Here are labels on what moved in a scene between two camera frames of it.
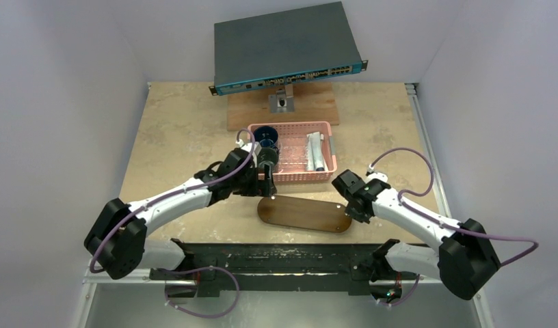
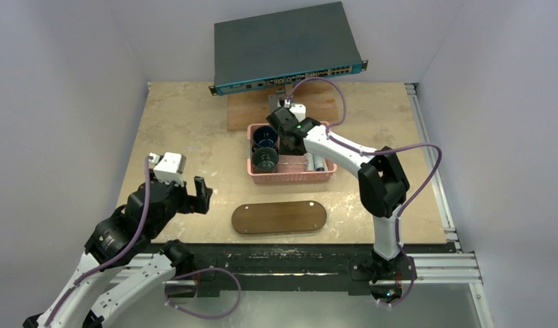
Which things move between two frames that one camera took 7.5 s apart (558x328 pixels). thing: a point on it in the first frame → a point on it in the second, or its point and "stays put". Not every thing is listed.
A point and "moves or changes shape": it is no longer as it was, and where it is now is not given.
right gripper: [353, 210] → [293, 144]
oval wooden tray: [303, 213] moves or changes shape
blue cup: [267, 136] stays put
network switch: [285, 48] stays put
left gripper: [260, 188] → [202, 194]
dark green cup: [267, 156] stays put
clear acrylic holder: [293, 153] stays put
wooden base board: [313, 102] stays put
